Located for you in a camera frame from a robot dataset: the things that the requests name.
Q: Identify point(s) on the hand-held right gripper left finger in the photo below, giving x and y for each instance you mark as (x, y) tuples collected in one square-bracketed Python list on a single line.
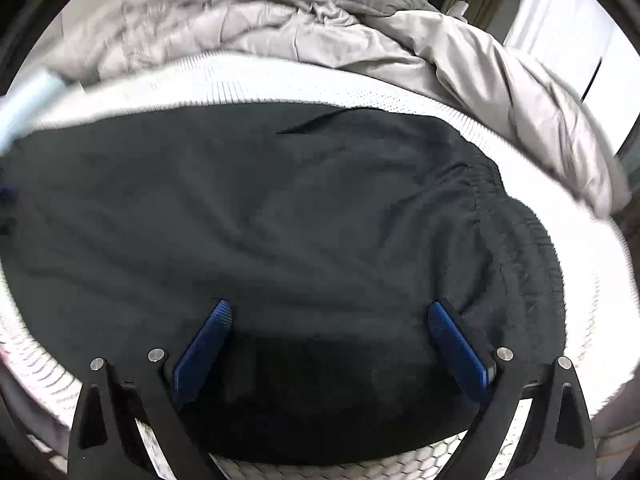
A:
[(202, 355)]

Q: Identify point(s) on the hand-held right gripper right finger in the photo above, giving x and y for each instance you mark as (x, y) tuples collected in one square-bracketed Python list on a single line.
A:
[(457, 355)]

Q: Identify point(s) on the black pants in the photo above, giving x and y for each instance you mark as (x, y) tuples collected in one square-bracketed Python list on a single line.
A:
[(275, 220)]

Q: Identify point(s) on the white mattress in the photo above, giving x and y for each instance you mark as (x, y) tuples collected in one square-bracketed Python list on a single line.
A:
[(300, 80)]

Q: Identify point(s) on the grey duvet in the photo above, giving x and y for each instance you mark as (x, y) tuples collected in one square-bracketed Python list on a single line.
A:
[(450, 50)]

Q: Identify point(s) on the light blue pillow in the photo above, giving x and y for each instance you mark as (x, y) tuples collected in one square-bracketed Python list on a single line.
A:
[(30, 95)]

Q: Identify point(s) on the white curtain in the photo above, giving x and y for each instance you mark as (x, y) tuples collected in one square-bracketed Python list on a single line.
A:
[(555, 20)]

